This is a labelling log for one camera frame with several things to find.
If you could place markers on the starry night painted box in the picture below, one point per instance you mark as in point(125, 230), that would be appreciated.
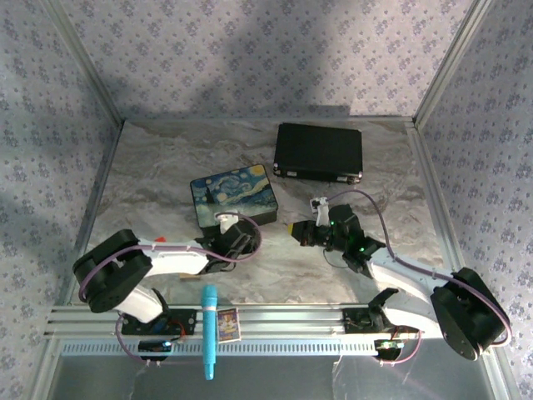
point(233, 193)

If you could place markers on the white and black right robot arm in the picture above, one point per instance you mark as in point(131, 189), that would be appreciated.
point(458, 308)

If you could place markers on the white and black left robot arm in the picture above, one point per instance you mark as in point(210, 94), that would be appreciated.
point(125, 271)

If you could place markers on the black hard case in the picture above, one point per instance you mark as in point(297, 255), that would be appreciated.
point(318, 152)

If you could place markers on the small picture card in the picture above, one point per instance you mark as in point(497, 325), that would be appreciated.
point(229, 325)

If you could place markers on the blue marker pen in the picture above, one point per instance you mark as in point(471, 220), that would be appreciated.
point(209, 325)

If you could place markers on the black right electronics module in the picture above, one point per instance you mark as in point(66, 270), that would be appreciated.
point(388, 348)

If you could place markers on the black electronics module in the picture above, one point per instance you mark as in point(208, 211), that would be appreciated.
point(154, 348)
point(388, 348)

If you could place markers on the black left electronics module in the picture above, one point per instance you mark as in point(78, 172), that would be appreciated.
point(154, 348)

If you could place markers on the grey metal sheet panel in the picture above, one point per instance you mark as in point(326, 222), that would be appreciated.
point(291, 379)

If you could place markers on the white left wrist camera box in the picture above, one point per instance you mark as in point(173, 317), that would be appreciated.
point(227, 220)

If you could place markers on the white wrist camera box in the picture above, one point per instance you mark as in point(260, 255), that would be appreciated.
point(320, 210)
point(227, 220)

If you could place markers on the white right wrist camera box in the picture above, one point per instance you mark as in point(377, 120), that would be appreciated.
point(320, 210)

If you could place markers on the aluminium front frame rail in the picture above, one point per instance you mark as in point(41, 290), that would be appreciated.
point(291, 318)

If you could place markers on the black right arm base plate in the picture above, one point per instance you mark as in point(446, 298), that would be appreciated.
point(354, 323)

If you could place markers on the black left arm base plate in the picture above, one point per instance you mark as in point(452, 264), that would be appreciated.
point(185, 321)

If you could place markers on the aluminium right side rail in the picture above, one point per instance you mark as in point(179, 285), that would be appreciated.
point(433, 200)

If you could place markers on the aluminium left side rail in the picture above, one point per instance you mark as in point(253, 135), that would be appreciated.
point(98, 196)

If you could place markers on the aluminium right corner post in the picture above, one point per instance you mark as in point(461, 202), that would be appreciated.
point(451, 58)

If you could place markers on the aluminium corner post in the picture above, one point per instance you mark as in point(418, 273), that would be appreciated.
point(451, 58)
point(79, 54)

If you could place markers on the aluminium left corner post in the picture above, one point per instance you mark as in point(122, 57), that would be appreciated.
point(79, 54)

